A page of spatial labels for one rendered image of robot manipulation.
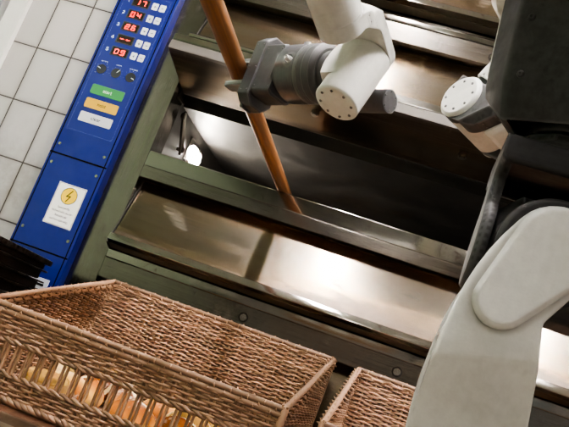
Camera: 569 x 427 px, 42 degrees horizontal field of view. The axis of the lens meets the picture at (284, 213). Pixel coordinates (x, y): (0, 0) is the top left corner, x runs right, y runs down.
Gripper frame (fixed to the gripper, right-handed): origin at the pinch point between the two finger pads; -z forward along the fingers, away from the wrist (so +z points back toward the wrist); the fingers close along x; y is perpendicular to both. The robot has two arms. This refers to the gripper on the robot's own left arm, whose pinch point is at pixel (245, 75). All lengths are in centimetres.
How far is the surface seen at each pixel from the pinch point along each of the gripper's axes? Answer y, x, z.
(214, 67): 27, -19, -46
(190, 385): 11.9, 48.5, 1.1
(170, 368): 9.6, 47.0, -2.1
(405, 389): 68, 36, 3
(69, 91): 16, -6, -84
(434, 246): 70, 3, -2
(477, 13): 62, -53, -5
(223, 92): 36, -17, -50
